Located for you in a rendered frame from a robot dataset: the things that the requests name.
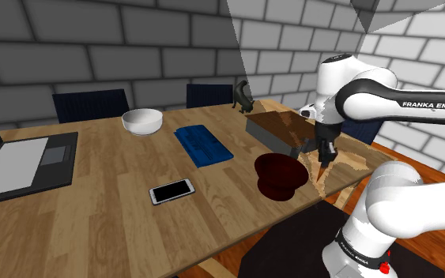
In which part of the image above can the dark robot stand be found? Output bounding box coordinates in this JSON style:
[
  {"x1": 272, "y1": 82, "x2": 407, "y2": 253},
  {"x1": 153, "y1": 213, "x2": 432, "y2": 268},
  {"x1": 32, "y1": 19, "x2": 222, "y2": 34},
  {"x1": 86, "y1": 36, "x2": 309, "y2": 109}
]
[{"x1": 237, "y1": 200, "x2": 445, "y2": 278}]

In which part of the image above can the wooden table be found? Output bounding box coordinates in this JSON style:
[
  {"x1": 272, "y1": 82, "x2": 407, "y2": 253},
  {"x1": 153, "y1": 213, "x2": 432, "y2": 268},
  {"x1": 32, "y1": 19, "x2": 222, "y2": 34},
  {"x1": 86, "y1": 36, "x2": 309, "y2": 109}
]
[{"x1": 0, "y1": 99, "x2": 398, "y2": 278}]

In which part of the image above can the dark red bowl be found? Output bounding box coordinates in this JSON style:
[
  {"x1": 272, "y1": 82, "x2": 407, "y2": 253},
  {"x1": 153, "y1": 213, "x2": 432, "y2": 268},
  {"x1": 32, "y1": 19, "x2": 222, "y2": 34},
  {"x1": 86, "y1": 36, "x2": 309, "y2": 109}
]
[{"x1": 254, "y1": 152, "x2": 310, "y2": 202}]

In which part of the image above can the blue book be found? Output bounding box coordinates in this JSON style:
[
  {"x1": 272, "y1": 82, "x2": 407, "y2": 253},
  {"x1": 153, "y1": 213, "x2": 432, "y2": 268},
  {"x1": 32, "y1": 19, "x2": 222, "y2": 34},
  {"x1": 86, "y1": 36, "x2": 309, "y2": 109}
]
[{"x1": 173, "y1": 124, "x2": 235, "y2": 169}]

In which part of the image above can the grey box with brown top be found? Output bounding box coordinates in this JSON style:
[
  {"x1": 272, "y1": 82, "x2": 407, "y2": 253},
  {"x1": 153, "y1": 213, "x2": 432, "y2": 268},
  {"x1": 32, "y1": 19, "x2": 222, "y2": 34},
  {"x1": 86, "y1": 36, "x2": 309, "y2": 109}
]
[{"x1": 244, "y1": 110, "x2": 319, "y2": 160}]

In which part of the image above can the black animal figure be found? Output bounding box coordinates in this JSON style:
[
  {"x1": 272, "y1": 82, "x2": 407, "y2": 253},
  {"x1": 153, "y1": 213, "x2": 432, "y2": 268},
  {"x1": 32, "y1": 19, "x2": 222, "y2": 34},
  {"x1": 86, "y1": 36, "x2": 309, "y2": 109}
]
[{"x1": 231, "y1": 80, "x2": 255, "y2": 115}]

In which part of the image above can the white bowl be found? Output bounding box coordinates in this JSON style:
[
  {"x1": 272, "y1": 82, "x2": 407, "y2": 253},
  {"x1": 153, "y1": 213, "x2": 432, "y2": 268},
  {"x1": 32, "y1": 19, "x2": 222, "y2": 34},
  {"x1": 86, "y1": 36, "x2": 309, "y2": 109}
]
[{"x1": 121, "y1": 107, "x2": 164, "y2": 137}]

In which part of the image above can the white-rimmed black smartphone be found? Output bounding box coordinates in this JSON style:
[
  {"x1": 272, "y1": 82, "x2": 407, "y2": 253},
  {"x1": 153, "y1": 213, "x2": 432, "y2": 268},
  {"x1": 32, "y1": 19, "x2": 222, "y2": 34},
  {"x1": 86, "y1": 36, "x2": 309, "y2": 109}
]
[{"x1": 148, "y1": 178, "x2": 197, "y2": 207}]

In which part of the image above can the dark blue chair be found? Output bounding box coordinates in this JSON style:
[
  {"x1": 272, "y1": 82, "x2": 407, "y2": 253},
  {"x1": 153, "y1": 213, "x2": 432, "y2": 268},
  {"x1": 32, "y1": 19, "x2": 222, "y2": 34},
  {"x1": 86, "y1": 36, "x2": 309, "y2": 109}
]
[
  {"x1": 339, "y1": 118, "x2": 383, "y2": 146},
  {"x1": 51, "y1": 88, "x2": 131, "y2": 125},
  {"x1": 185, "y1": 83, "x2": 235, "y2": 110}
]

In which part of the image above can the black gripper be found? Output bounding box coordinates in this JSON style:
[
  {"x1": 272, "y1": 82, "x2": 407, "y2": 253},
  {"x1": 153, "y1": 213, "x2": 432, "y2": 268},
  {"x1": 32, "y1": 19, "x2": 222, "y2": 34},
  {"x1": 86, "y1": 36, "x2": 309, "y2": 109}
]
[{"x1": 314, "y1": 122, "x2": 341, "y2": 169}]

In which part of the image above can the dark grey open laptop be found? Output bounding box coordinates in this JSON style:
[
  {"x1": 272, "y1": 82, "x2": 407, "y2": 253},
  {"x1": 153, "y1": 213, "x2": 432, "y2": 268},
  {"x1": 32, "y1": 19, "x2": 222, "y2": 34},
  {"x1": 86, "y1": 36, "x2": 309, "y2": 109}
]
[{"x1": 0, "y1": 90, "x2": 80, "y2": 209}]

